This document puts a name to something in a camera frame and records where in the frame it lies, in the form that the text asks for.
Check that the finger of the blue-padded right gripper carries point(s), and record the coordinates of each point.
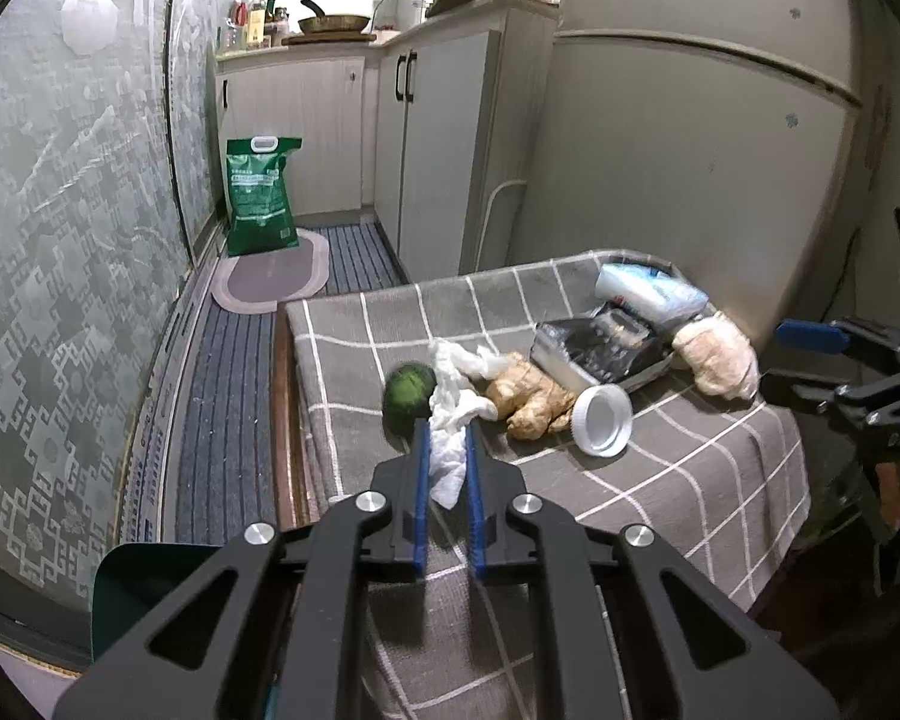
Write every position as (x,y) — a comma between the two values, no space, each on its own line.
(818,394)
(837,337)

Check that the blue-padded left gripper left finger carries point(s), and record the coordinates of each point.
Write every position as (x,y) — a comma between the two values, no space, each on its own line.
(399,550)

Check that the blue white tissue pack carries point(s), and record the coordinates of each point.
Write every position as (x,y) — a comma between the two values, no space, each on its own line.
(658,298)

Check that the green round fruit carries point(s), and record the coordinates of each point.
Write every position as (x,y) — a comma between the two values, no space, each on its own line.
(406,397)

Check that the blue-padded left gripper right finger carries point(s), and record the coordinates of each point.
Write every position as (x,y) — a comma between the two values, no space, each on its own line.
(496,551)

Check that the condiment bottles group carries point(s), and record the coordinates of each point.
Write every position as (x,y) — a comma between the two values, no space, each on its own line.
(253,25)

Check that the white refrigerator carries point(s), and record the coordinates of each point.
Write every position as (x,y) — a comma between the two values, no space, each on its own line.
(712,133)

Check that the white kitchen cabinet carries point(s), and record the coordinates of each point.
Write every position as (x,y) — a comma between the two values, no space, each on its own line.
(428,133)

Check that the oval pink floor mat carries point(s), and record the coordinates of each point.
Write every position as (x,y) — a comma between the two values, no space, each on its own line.
(256,284)

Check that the striped blue floor runner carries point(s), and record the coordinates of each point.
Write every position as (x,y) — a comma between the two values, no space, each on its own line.
(230,448)

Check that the white tissue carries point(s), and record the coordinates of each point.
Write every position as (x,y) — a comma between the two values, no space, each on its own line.
(454,404)

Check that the ginger root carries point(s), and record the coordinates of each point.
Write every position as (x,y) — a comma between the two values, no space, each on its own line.
(529,402)

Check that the green rice bag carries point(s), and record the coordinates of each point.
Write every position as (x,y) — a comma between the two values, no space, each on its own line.
(261,219)

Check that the frying pan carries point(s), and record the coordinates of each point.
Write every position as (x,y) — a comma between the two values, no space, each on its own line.
(320,22)

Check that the black snack bag box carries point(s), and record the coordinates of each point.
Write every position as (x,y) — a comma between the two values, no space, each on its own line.
(606,346)

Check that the grey checked tablecloth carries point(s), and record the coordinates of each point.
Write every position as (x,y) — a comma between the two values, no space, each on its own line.
(725,484)

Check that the dark teal trash bin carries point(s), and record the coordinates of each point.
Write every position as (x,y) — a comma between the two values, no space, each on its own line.
(190,613)

